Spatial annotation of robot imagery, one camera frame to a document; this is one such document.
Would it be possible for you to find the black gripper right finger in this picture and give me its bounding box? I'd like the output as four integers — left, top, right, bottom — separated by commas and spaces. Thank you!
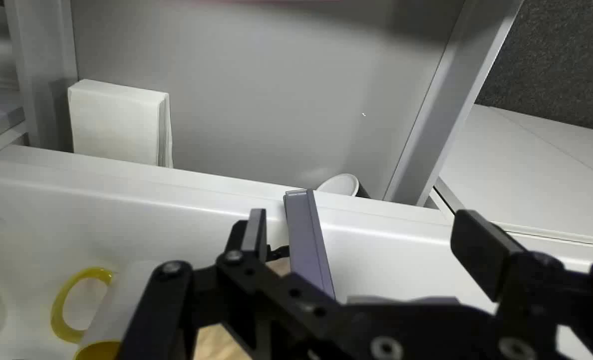
450, 208, 593, 360

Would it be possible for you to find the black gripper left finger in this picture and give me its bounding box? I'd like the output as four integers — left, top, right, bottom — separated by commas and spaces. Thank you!
119, 208, 352, 360

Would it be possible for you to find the flat white box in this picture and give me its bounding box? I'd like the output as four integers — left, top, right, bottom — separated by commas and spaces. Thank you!
67, 77, 176, 171

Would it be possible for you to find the small white round container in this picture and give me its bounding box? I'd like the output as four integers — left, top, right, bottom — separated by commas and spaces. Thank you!
314, 173, 366, 201

